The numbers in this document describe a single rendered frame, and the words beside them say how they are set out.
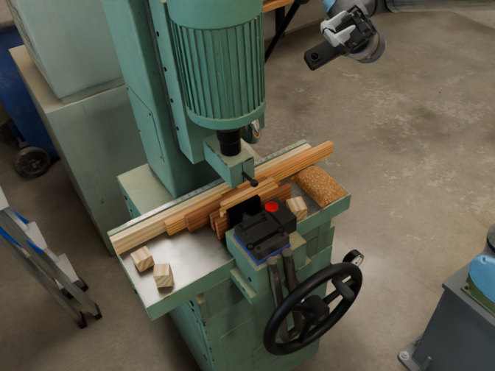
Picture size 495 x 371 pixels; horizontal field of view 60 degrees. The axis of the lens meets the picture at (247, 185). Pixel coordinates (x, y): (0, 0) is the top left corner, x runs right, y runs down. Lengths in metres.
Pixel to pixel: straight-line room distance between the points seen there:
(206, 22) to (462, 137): 2.42
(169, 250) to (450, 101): 2.62
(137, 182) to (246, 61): 0.71
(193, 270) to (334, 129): 2.03
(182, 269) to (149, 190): 0.42
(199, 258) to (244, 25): 0.54
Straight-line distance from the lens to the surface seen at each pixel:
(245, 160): 1.02
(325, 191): 1.15
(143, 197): 1.37
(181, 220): 1.09
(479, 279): 1.21
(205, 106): 0.88
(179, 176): 1.26
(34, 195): 2.82
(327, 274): 0.95
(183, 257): 1.06
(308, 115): 3.02
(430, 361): 1.86
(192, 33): 0.80
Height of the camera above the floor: 1.73
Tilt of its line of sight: 44 degrees down
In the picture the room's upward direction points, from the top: 4 degrees counter-clockwise
